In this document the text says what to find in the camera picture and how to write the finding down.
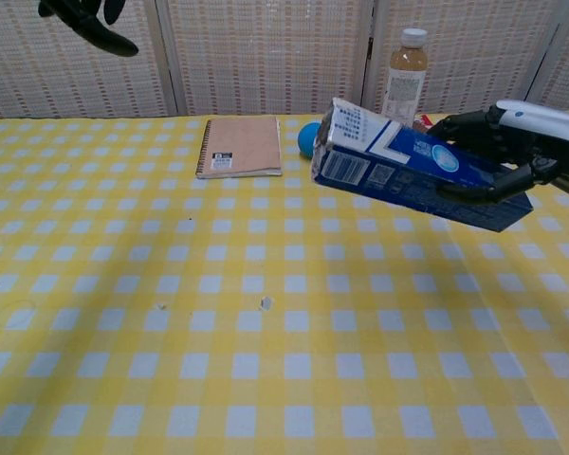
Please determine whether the brown spiral notebook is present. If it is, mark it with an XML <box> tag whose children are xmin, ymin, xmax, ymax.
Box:
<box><xmin>194</xmin><ymin>116</ymin><xmax>284</xmax><ymax>180</ymax></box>

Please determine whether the blue ball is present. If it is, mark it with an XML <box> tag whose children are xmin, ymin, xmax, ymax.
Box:
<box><xmin>297</xmin><ymin>121</ymin><xmax>324</xmax><ymax>159</ymax></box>

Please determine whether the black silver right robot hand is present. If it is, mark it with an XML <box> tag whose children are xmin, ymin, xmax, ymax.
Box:
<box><xmin>426</xmin><ymin>98</ymin><xmax>569</xmax><ymax>205</ymax></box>

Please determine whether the tea bottle with white cap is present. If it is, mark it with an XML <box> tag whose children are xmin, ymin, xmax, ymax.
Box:
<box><xmin>382</xmin><ymin>27</ymin><xmax>429</xmax><ymax>128</ymax></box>

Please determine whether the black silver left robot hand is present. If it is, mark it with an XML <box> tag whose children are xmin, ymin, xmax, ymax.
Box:
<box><xmin>37</xmin><ymin>0</ymin><xmax>140</xmax><ymax>58</ymax></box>

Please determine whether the blue white carton box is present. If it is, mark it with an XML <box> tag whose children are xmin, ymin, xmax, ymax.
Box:
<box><xmin>309</xmin><ymin>97</ymin><xmax>535</xmax><ymax>233</ymax></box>

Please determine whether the yellow white checked tablecloth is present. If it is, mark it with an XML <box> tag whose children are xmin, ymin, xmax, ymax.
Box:
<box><xmin>0</xmin><ymin>109</ymin><xmax>569</xmax><ymax>455</ymax></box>

